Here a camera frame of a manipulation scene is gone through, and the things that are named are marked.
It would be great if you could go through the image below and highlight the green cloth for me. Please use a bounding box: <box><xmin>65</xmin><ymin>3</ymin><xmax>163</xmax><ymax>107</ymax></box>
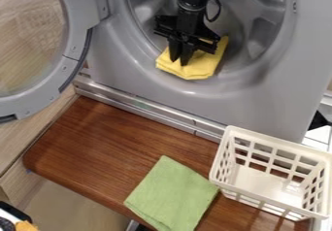
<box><xmin>122</xmin><ymin>154</ymin><xmax>221</xmax><ymax>231</ymax></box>

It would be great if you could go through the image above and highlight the white basket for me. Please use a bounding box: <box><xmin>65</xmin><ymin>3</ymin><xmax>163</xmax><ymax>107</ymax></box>
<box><xmin>209</xmin><ymin>125</ymin><xmax>332</xmax><ymax>222</ymax></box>

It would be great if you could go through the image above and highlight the yellow cloth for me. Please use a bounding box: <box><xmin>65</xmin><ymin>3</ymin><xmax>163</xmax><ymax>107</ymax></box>
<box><xmin>153</xmin><ymin>35</ymin><xmax>230</xmax><ymax>81</ymax></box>

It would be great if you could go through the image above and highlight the washing machine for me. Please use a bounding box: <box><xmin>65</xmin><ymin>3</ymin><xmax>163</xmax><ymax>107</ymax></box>
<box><xmin>0</xmin><ymin>0</ymin><xmax>332</xmax><ymax>144</ymax></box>

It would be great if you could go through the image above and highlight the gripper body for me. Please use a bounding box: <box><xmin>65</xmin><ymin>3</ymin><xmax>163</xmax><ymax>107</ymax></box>
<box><xmin>151</xmin><ymin>9</ymin><xmax>222</xmax><ymax>55</ymax></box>

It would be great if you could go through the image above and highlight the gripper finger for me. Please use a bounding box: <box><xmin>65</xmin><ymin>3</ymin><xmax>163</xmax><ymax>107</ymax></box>
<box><xmin>179</xmin><ymin>41</ymin><xmax>199</xmax><ymax>67</ymax></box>
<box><xmin>167</xmin><ymin>36</ymin><xmax>184</xmax><ymax>63</ymax></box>

